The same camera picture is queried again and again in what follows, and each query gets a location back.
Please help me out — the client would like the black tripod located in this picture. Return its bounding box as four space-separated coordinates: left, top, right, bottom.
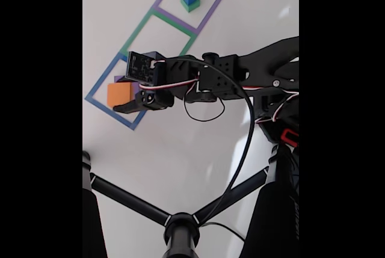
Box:
82 143 300 258

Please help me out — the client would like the large purple cube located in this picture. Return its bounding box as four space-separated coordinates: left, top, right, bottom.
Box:
114 74 140 95

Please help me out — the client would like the purple tape square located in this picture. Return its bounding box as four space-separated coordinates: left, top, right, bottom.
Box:
152 0 226 35

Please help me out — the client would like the red clamp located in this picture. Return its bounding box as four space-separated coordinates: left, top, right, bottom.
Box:
280 128 300 147

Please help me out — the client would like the striped servo cable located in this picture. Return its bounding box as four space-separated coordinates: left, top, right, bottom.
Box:
138 59 300 123
254 92 300 124

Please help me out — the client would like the green tape square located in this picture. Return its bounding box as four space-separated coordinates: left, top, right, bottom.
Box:
119 8 197 57

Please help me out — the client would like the green cube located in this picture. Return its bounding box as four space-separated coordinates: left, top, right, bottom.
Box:
180 0 202 13

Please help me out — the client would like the black camera cable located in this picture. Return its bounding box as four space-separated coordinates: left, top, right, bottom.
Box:
177 56 300 242

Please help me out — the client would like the blue tape square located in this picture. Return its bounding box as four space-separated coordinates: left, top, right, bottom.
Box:
85 52 148 131

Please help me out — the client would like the orange cube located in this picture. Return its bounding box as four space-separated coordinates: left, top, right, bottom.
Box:
106 82 135 108

